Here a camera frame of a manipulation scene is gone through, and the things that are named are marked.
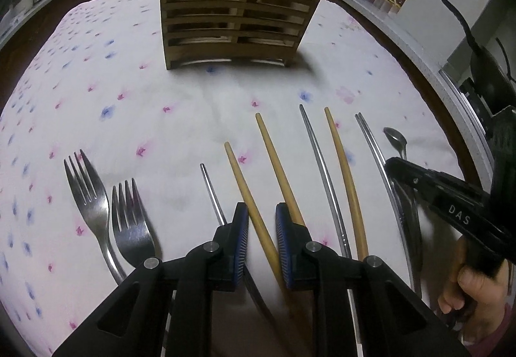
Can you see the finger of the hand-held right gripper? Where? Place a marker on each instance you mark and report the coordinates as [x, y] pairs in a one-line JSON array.
[[403, 169], [411, 192]]

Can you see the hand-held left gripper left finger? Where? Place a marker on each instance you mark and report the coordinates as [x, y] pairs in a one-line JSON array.
[[241, 236]]

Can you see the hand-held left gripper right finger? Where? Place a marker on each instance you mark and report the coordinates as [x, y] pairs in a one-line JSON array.
[[282, 244]]

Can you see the small metal spoon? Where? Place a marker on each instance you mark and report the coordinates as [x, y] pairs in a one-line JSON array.
[[395, 137]]

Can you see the wooden chopstick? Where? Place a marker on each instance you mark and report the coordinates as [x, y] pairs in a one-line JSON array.
[[246, 188], [274, 163], [342, 179]]

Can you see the wooden slatted utensil holder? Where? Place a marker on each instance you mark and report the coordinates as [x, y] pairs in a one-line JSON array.
[[234, 18]]

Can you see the person's right forearm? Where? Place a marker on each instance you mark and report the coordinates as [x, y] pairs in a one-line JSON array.
[[496, 322]]

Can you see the person's right hand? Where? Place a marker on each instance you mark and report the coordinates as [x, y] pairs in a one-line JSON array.
[[475, 288]]

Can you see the metal chopstick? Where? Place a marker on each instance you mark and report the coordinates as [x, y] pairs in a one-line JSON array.
[[322, 175], [368, 141], [373, 140], [211, 194]]

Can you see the small metal fork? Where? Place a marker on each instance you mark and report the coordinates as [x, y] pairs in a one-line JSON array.
[[131, 236]]

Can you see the white floral tablecloth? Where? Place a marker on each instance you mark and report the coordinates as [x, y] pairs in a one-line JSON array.
[[161, 107]]

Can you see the large metal fork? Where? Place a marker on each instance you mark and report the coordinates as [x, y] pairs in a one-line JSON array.
[[90, 200]]

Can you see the spice jar rack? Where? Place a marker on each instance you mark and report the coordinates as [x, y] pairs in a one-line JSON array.
[[383, 0]]

